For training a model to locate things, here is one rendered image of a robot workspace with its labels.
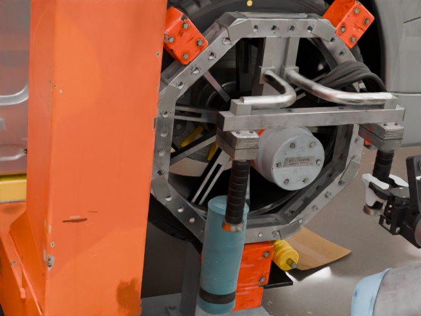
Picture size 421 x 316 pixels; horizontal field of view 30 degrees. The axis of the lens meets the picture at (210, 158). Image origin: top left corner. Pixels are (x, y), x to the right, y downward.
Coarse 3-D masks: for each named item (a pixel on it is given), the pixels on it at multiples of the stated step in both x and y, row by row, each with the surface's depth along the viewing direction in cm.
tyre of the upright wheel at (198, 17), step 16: (176, 0) 171; (192, 0) 169; (208, 0) 167; (224, 0) 168; (240, 0) 170; (256, 0) 171; (272, 0) 173; (288, 0) 174; (304, 0) 176; (320, 0) 179; (192, 16) 167; (208, 16) 168; (352, 48) 187; (160, 208) 182; (160, 224) 184; (176, 224) 186; (192, 240) 190
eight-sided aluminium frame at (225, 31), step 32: (224, 32) 162; (256, 32) 165; (288, 32) 168; (320, 32) 171; (192, 64) 162; (160, 96) 162; (160, 128) 165; (352, 128) 186; (160, 160) 168; (352, 160) 189; (160, 192) 170; (320, 192) 190; (192, 224) 178; (256, 224) 187; (288, 224) 189
